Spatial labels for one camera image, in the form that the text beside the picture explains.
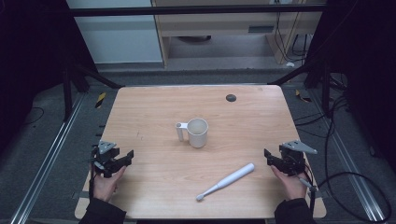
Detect person's right hand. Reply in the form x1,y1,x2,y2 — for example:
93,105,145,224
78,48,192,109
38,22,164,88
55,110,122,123
269,164,308,201

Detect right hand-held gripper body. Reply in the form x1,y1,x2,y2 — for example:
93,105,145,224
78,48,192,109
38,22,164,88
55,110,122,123
278,139,318,177

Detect black metal stand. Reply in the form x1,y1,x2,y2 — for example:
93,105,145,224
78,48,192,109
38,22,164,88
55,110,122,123
61,60,125,123
268,59,332,118

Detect white electric toothbrush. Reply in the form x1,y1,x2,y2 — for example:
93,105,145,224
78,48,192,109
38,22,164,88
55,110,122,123
195,162,256,203

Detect aluminium floor rail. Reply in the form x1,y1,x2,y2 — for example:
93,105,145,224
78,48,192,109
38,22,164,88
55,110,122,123
307,90,389,222
8,92,87,224

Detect person's left hand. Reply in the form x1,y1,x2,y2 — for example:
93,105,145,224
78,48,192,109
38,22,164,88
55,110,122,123
92,165,128,203

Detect white cup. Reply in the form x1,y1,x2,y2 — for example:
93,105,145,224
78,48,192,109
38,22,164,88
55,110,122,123
175,117,210,149

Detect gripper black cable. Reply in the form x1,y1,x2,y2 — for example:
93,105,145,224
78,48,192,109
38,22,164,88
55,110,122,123
88,146,96,202
295,161,392,224

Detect yellow black hazard tape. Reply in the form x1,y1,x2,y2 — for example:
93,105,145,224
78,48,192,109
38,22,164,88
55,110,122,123
94,91,107,109
294,89,313,104

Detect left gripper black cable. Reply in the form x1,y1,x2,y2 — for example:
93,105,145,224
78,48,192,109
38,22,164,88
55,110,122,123
88,146,96,202

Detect white cabinet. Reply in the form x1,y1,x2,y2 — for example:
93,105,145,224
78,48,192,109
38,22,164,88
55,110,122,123
65,0,164,64

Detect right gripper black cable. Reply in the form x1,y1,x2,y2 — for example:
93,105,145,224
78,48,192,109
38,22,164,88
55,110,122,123
295,161,392,224

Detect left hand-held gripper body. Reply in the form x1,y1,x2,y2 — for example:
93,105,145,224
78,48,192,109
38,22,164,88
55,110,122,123
91,140,121,178

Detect black metal frame bar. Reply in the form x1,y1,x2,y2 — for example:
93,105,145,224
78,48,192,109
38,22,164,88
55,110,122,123
66,4,328,18

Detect black floor cables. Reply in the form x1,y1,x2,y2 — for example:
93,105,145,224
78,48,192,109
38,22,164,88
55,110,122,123
292,73,351,139

